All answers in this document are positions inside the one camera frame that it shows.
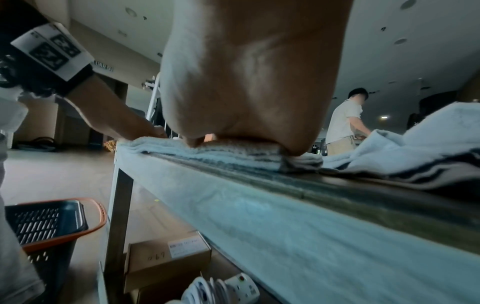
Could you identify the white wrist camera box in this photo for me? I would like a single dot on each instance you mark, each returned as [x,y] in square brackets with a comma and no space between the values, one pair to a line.
[11,109]

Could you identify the golden ornament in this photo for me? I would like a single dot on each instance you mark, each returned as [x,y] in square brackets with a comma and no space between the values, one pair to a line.
[110,146]

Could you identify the orange padded gym machine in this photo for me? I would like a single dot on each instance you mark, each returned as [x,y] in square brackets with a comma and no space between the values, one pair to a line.
[153,104]

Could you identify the person's right hand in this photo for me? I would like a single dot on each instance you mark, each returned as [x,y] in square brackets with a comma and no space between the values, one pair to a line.
[255,74]

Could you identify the black wristband with marker tags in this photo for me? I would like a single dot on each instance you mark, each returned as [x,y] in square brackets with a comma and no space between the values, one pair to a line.
[48,53]

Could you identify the black bag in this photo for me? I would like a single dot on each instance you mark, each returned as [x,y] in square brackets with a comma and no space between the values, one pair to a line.
[35,145]

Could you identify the cardboard box with label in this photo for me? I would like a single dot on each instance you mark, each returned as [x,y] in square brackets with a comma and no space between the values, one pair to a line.
[161,261]

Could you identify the person's left hand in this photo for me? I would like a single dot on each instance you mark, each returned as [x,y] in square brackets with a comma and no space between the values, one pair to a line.
[108,112]

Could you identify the grey towel striped border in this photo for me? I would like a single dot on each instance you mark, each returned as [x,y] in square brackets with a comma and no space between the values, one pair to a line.
[232,153]

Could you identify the white green socket adapter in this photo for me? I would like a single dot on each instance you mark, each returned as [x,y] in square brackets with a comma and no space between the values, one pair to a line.
[232,289]

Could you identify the small yellow scrap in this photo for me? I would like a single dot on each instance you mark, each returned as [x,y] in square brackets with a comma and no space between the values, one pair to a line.
[155,201]

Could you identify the black basket orange rim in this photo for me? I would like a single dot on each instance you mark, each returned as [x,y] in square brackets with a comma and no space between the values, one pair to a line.
[45,219]

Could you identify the heap of grey towels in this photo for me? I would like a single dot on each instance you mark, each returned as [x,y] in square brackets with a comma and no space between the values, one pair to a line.
[431,142]

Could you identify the low wooden table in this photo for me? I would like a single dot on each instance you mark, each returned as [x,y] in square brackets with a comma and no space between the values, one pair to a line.
[300,237]

